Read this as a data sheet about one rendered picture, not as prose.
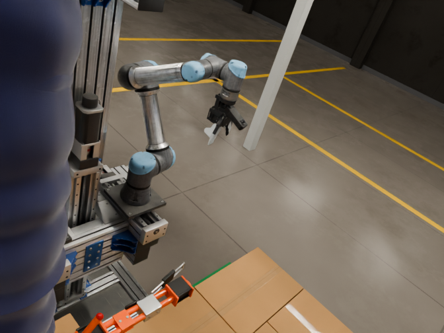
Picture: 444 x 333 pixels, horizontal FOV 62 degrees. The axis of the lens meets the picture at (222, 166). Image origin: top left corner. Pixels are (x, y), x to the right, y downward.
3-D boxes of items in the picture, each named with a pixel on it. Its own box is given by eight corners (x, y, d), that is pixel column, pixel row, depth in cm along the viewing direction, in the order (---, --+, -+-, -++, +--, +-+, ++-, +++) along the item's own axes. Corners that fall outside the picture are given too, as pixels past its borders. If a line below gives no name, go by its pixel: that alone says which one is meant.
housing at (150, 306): (144, 324, 130) (147, 316, 128) (133, 309, 134) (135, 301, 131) (160, 313, 135) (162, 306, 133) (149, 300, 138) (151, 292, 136)
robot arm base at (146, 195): (113, 191, 184) (116, 175, 178) (139, 183, 194) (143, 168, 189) (131, 209, 176) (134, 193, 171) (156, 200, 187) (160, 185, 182)
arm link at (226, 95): (243, 90, 153) (233, 94, 147) (240, 100, 156) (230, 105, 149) (228, 83, 156) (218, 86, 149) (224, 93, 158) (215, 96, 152)
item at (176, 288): (174, 307, 139) (177, 298, 136) (162, 293, 142) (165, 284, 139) (191, 296, 144) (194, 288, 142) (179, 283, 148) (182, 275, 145)
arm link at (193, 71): (102, 67, 160) (194, 55, 134) (120, 64, 168) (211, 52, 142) (108, 94, 163) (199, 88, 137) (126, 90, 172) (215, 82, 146)
